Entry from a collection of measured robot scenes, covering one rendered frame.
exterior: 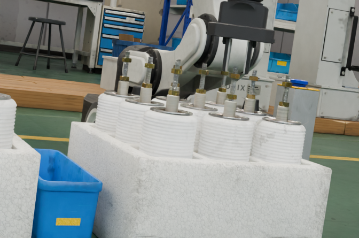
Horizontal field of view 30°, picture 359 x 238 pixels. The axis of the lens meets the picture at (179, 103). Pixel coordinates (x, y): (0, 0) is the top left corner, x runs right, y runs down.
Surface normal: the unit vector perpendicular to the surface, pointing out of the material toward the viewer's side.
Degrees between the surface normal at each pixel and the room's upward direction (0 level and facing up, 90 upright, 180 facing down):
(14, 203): 90
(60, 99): 90
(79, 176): 88
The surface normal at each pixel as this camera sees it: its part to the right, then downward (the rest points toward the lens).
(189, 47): -0.90, -0.09
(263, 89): 0.41, 0.13
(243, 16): -0.17, 0.06
